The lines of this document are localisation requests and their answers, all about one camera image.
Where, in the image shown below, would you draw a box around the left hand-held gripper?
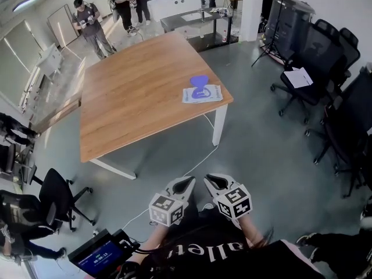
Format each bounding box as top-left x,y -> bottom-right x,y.
148,176 -> 195,228

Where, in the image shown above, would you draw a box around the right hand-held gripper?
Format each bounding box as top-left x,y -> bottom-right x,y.
203,173 -> 253,228

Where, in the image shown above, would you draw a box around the white wet wipe pack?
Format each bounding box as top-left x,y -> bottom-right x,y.
182,83 -> 224,105

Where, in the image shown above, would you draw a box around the person's left forearm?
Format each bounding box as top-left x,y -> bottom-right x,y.
138,224 -> 170,253

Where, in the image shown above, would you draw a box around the person's right forearm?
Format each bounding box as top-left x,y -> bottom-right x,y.
238,213 -> 267,245

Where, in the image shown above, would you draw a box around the person's black trousers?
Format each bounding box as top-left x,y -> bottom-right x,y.
185,184 -> 231,232

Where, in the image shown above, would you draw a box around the person's black printed shirt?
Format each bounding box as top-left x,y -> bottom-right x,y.
116,208 -> 327,279

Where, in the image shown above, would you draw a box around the black tablet with blue screen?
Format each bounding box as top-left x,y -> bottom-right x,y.
67,228 -> 141,278

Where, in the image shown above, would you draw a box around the black office chair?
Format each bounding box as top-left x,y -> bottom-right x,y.
305,65 -> 372,199
338,27 -> 362,81
30,167 -> 97,233
270,18 -> 348,124

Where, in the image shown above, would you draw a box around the white paper sheet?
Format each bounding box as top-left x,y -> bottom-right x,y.
283,66 -> 314,89

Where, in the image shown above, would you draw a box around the black tripod stand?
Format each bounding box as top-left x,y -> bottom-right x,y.
251,0 -> 294,67

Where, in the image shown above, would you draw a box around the black table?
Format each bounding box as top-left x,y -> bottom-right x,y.
160,6 -> 242,53

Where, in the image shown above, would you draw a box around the large black equipment case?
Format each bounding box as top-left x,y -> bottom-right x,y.
264,0 -> 316,59

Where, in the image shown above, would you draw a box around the white counter box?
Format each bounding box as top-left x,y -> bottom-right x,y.
147,0 -> 205,23

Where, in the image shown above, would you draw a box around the white low cabinet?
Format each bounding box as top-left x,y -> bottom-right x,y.
36,42 -> 65,78

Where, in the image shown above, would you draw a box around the white board panel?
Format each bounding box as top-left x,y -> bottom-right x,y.
47,3 -> 80,49

